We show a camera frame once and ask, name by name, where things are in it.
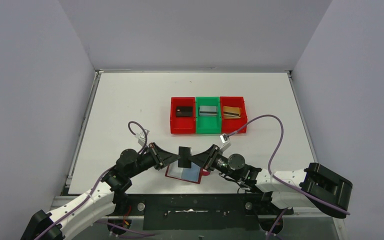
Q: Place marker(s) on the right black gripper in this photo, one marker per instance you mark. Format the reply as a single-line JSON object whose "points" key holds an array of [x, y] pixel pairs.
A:
{"points": [[206, 158]]}

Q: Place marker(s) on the gold credit card in bin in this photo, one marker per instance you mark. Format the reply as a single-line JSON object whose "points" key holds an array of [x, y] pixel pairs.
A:
{"points": [[231, 115]]}

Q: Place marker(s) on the silver credit card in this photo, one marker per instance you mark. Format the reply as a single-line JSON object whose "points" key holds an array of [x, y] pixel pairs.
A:
{"points": [[207, 110]]}

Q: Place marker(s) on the black VIP card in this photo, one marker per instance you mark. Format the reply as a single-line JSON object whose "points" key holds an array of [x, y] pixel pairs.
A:
{"points": [[184, 155]]}

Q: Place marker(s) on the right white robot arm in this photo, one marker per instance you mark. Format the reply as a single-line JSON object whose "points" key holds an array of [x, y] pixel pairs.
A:
{"points": [[314, 186]]}

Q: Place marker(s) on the green middle bin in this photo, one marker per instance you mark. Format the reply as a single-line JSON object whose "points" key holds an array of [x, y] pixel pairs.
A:
{"points": [[208, 124]]}

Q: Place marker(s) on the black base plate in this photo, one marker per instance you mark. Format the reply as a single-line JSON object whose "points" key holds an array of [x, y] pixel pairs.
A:
{"points": [[246, 211]]}

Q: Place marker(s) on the gold VIP card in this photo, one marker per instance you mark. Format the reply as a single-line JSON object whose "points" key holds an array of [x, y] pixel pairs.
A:
{"points": [[229, 110]]}

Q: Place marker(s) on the right red bin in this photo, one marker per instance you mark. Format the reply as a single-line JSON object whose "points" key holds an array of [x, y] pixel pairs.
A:
{"points": [[230, 125]]}

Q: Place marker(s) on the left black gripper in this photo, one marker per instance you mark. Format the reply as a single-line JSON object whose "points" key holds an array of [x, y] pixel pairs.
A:
{"points": [[156, 156]]}

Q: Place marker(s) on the red leather card holder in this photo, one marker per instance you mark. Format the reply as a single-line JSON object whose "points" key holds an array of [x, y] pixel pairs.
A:
{"points": [[191, 175]]}

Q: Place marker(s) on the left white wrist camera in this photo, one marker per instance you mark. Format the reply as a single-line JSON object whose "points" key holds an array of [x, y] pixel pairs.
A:
{"points": [[142, 138]]}

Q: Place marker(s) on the red bin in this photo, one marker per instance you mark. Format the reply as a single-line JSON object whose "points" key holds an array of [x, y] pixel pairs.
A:
{"points": [[230, 125], [182, 125]]}

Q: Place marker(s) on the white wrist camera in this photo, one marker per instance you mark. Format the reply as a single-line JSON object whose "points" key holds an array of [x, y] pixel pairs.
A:
{"points": [[142, 138], [225, 142]]}

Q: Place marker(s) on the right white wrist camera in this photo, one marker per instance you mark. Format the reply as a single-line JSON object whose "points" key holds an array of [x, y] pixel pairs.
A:
{"points": [[225, 142]]}

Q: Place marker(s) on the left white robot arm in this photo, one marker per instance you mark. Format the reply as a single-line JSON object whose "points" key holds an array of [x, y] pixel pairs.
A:
{"points": [[108, 194]]}

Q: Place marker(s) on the left red bin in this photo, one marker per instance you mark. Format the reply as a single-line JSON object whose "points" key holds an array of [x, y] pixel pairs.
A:
{"points": [[182, 125]]}

